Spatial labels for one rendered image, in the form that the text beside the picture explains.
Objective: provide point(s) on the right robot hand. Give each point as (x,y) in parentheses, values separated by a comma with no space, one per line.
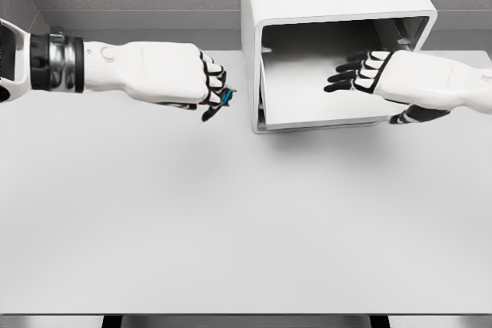
(419,78)

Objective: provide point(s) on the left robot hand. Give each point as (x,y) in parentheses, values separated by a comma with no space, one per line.
(165,72)

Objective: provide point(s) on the blue load switch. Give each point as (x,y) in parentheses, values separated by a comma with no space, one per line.
(228,96)

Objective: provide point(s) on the white cabinet drawer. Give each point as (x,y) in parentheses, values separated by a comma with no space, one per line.
(300,97)

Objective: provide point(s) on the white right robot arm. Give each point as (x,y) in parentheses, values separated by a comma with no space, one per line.
(478,90)

